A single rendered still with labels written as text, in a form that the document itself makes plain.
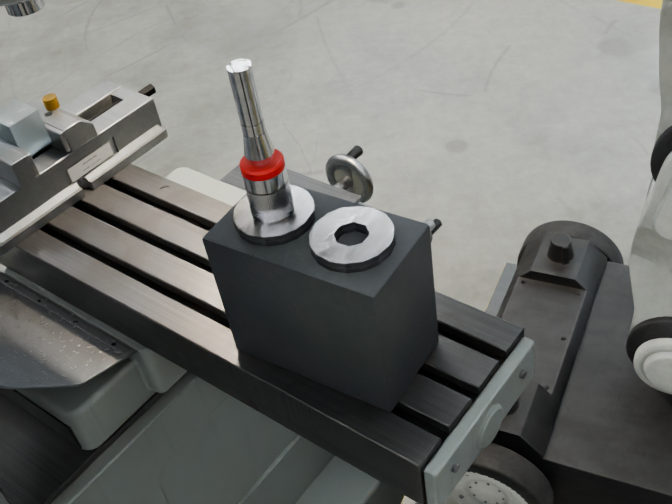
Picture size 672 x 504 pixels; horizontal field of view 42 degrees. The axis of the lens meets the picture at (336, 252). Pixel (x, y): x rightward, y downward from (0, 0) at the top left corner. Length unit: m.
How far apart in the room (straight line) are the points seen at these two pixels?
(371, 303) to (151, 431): 0.59
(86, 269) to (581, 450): 0.78
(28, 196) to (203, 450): 0.50
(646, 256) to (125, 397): 0.76
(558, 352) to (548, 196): 1.26
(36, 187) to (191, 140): 1.84
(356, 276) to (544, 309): 0.73
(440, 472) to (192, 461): 0.62
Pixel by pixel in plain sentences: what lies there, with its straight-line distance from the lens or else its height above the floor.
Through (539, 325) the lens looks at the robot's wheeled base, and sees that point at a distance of 1.54.
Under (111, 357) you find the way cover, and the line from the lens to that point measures 1.24.
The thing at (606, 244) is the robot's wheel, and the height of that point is 0.57.
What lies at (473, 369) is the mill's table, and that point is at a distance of 1.03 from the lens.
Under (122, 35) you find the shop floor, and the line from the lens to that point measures 4.00.
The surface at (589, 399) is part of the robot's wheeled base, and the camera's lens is 1.47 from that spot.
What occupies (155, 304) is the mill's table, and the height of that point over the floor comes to 0.94.
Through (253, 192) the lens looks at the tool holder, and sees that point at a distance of 0.92.
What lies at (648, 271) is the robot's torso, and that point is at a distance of 1.30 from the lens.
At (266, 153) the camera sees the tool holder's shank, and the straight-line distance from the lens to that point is 0.89.
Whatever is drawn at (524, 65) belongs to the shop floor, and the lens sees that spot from 3.32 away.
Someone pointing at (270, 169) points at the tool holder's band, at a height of 1.20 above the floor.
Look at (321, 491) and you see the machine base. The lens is 1.83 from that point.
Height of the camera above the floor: 1.73
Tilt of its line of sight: 42 degrees down
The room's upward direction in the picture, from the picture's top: 10 degrees counter-clockwise
